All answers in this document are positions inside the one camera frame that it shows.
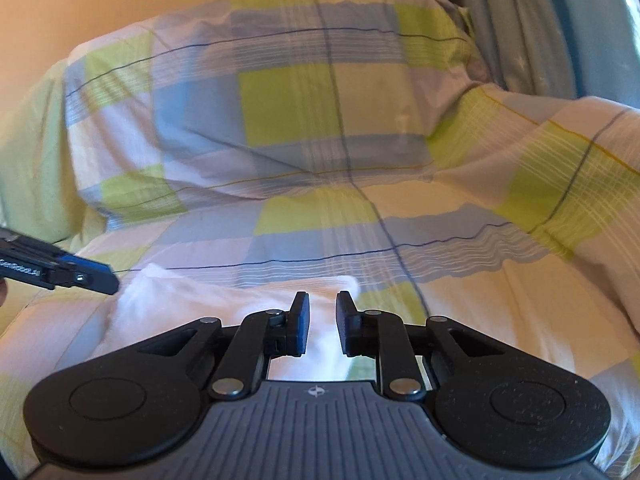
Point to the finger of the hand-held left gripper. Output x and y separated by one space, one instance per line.
92 275

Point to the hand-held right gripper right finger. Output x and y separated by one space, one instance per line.
345 327

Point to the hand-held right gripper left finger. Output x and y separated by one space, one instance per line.
300 327

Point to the white tank top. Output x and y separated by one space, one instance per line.
200 305

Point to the plaid bed sheet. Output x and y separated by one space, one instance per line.
350 160

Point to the blue star curtain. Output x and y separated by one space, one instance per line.
525 25

